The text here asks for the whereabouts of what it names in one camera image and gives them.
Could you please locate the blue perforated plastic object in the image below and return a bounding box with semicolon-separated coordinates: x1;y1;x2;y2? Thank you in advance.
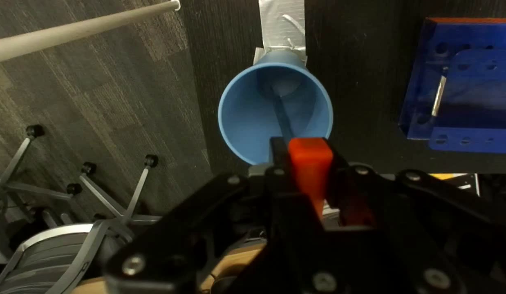
399;17;506;155

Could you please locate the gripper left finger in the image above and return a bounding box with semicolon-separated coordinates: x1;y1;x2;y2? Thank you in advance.
104;137;332;294

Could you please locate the silver metal pin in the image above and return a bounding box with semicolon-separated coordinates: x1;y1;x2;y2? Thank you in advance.
431;75;447;117

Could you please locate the strip of silver tape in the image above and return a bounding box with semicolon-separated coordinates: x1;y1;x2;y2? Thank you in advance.
253;0;308;66

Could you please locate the blue plastic cup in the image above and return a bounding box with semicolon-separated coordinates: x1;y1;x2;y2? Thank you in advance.
217;49;334;166

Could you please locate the orange handled screwdriver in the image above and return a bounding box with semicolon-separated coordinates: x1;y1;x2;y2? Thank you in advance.
271;84;376;227

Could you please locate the grey pole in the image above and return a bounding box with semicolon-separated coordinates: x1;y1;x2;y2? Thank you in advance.
0;0;181;65

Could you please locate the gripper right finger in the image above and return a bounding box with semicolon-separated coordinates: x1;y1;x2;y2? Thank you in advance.
326;138;506;294

